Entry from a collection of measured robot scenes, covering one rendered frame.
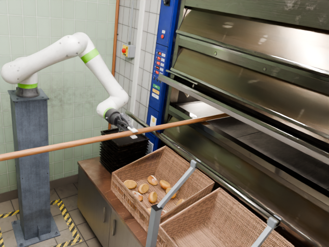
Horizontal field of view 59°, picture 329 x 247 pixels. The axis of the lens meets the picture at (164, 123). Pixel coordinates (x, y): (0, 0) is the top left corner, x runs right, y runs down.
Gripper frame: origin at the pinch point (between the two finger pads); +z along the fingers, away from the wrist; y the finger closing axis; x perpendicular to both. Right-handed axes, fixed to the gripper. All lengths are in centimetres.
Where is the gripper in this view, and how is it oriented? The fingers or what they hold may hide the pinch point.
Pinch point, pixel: (132, 132)
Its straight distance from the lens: 167.1
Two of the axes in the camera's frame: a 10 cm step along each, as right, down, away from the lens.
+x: -7.9, 1.4, -5.9
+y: -1.4, 9.1, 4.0
